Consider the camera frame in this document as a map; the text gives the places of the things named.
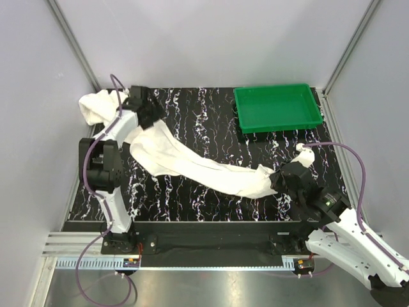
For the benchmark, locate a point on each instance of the left aluminium frame post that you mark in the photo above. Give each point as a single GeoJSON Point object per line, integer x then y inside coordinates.
{"type": "Point", "coordinates": [69, 36]}

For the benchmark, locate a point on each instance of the white slotted cable duct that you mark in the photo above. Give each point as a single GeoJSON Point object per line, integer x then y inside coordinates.
{"type": "Point", "coordinates": [98, 263]}

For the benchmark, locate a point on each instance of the right aluminium frame post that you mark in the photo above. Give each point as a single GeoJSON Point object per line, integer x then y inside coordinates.
{"type": "Point", "coordinates": [363, 24]}

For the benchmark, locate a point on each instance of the white towel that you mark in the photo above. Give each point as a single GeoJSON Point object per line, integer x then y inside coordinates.
{"type": "Point", "coordinates": [160, 153]}
{"type": "Point", "coordinates": [99, 107]}

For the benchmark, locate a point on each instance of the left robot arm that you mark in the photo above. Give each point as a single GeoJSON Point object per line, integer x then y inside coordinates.
{"type": "Point", "coordinates": [123, 114]}

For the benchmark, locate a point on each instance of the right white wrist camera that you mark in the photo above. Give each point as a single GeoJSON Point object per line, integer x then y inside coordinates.
{"type": "Point", "coordinates": [305, 156]}

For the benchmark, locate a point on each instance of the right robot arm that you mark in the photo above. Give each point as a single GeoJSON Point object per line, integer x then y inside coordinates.
{"type": "Point", "coordinates": [329, 227]}

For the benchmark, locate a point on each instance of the aluminium frame post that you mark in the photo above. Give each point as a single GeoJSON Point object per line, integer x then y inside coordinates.
{"type": "Point", "coordinates": [69, 36]}
{"type": "Point", "coordinates": [363, 24]}

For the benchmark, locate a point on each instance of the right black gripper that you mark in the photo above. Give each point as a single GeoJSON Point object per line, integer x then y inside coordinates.
{"type": "Point", "coordinates": [284, 180]}

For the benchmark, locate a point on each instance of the black marble pattern mat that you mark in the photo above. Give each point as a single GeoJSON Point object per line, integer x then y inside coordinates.
{"type": "Point", "coordinates": [206, 121]}

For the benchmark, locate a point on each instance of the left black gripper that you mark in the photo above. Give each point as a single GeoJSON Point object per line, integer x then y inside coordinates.
{"type": "Point", "coordinates": [149, 112]}

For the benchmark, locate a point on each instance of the green plastic tray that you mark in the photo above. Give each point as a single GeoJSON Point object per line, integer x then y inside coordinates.
{"type": "Point", "coordinates": [277, 108]}

